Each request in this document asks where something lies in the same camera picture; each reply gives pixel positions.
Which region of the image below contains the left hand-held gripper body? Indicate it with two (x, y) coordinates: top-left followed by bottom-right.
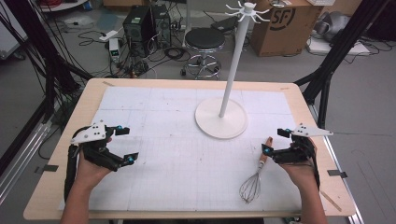
(70, 120), (126, 173)

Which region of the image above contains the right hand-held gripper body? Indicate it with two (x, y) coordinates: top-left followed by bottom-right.
(273, 122), (334, 165)

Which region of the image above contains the wooden handled wire whisk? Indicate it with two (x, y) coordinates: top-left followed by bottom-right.
(238, 136), (275, 205)

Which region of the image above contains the person's right hand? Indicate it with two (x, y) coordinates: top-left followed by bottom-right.
(277, 138), (318, 189)

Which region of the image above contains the person's left hand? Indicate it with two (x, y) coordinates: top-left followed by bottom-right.
(74, 136), (114, 191)

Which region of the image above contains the black tape piece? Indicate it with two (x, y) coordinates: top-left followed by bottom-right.
(34, 163), (60, 175)
(326, 169), (348, 179)

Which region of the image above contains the white grid mat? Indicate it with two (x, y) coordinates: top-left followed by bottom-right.
(58, 85), (326, 212)

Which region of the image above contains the white hook stand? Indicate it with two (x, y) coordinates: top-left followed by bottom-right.
(193, 0), (272, 140)

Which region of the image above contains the thin wooden stick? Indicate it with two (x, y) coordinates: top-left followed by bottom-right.
(319, 189), (343, 213)

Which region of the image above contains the small white device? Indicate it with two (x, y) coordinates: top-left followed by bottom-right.
(108, 37), (121, 63)

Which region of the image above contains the white power strip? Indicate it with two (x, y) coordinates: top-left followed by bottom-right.
(98, 29), (120, 43)

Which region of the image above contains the black metal stand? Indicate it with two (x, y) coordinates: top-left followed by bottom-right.
(0, 0), (94, 125)
(293, 0), (391, 129)

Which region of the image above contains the cardboard box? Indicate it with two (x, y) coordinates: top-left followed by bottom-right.
(249, 0), (325, 58)

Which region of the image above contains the black computer tower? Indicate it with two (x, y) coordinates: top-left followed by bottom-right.
(122, 4), (155, 59)
(150, 3), (173, 49)

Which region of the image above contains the grey plastic bag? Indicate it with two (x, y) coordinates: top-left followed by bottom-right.
(313, 10), (352, 43)

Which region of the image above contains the black round stool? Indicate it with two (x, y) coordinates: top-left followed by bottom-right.
(179, 27), (226, 80)

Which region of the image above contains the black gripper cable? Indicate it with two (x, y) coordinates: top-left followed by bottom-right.
(63, 125), (94, 202)
(306, 136), (321, 191)

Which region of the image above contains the aluminium frame rail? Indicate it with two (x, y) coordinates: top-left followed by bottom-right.
(307, 104), (366, 224)
(0, 119), (53, 206)

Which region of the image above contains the bundle of black floor cables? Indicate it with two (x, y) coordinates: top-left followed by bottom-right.
(78, 29), (191, 78)

